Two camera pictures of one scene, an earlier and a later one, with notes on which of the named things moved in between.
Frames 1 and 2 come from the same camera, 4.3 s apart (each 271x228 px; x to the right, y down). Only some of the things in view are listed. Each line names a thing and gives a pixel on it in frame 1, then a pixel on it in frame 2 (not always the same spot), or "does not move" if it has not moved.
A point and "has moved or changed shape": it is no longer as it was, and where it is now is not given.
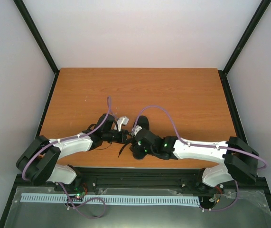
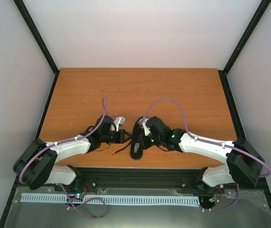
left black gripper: [122, 139] does not move
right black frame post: [263, 7] does not move
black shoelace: [123, 147] has moved or changed shape
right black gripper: [138, 153] to [145, 144]
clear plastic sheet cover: [217, 208] does not move
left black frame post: [26, 15] does not move
